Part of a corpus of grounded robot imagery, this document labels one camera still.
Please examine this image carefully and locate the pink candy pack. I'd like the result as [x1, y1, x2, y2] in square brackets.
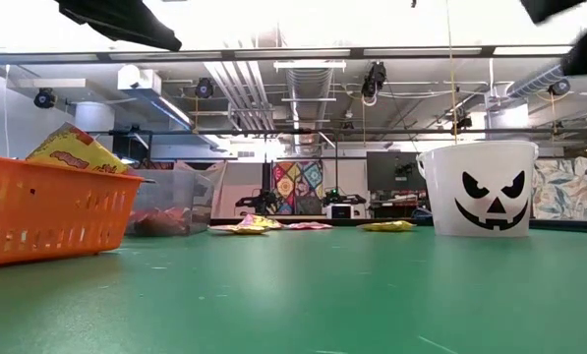
[285, 221, 334, 231]

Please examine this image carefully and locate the white ceiling box unit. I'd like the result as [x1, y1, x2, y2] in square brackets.
[117, 65, 162, 92]

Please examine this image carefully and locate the clear plastic container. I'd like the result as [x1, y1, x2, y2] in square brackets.
[125, 168, 215, 237]

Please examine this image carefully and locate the black hanging device white loop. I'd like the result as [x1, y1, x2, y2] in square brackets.
[360, 61, 388, 107]

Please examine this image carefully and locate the white ceiling light fixture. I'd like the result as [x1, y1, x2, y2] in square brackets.
[272, 59, 347, 74]

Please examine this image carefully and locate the white jack-o-lantern bucket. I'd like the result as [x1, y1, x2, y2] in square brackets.
[415, 140, 540, 238]

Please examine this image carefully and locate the orange plastic basket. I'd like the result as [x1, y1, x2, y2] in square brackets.
[0, 154, 146, 269]

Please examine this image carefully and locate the black monitor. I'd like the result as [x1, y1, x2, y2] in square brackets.
[366, 150, 422, 193]

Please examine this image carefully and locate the colourful quilt panel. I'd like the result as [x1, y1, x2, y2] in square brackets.
[271, 160, 324, 216]

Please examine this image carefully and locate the black background device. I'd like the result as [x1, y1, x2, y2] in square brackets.
[322, 189, 368, 207]

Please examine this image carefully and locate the white box device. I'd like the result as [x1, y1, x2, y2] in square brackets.
[325, 203, 356, 220]

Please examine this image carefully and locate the black hanging cable reel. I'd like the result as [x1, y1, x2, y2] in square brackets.
[32, 87, 57, 110]
[195, 77, 215, 99]
[548, 78, 572, 97]

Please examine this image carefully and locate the grey spiral duct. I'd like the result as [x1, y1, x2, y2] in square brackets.
[506, 63, 567, 99]

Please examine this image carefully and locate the patterned wall panel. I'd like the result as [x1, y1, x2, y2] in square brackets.
[532, 156, 587, 221]

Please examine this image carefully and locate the black background frame beam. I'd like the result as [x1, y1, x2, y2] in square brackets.
[74, 127, 587, 139]

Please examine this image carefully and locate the grey ceiling ventilation duct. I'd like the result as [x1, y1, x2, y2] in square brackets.
[285, 68, 334, 148]

